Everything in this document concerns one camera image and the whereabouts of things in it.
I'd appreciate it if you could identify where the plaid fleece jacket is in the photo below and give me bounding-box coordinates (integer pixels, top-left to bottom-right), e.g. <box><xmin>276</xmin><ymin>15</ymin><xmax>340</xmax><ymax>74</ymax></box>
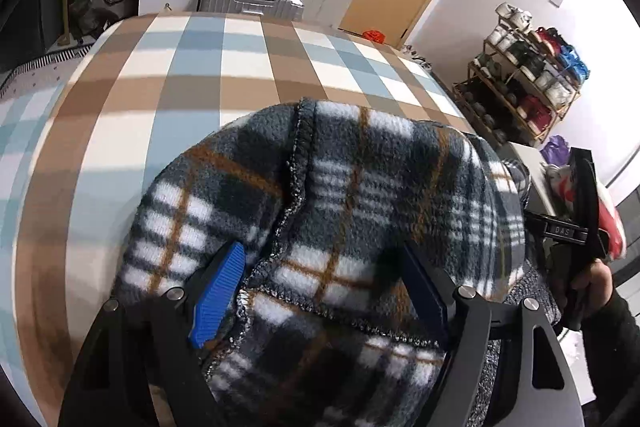
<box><xmin>113</xmin><ymin>100</ymin><xmax>560</xmax><ymax>426</ymax></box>

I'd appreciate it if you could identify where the person's right hand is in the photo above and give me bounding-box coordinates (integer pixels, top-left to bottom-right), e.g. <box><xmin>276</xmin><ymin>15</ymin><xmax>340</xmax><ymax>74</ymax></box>
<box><xmin>575</xmin><ymin>259</ymin><xmax>616</xmax><ymax>333</ymax></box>

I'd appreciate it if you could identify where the wooden shoe rack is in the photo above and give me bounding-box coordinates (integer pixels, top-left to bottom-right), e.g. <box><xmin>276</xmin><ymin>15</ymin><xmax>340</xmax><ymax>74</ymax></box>
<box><xmin>452</xmin><ymin>2</ymin><xmax>590</xmax><ymax>147</ymax></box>

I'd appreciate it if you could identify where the checkered bed cover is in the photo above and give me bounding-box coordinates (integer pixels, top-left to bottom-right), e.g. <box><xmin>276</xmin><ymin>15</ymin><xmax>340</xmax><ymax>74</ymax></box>
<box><xmin>1</xmin><ymin>13</ymin><xmax>469</xmax><ymax>426</ymax></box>

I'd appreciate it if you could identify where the orange bag on floor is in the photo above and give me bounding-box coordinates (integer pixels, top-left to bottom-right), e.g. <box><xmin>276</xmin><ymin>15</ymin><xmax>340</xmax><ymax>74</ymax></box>
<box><xmin>361</xmin><ymin>29</ymin><xmax>386</xmax><ymax>43</ymax></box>

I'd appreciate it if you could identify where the silver flat suitcase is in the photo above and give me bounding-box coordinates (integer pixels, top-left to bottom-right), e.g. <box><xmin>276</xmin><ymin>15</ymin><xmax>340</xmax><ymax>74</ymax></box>
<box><xmin>198</xmin><ymin>0</ymin><xmax>304</xmax><ymax>20</ymax></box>

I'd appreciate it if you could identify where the black bag under desk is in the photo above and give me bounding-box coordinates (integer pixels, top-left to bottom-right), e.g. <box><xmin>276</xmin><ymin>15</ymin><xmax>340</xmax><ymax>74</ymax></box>
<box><xmin>68</xmin><ymin>0</ymin><xmax>138</xmax><ymax>39</ymax></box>

